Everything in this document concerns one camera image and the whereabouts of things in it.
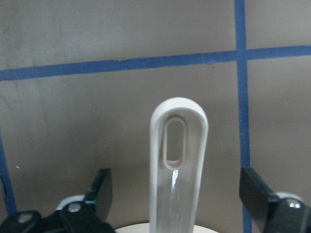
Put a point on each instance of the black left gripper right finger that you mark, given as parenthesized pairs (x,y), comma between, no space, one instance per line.
(256,195)

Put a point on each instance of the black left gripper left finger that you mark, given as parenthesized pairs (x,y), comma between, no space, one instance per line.
(99,196)

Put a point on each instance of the beige plastic dustpan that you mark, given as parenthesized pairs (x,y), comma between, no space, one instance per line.
(174,184)

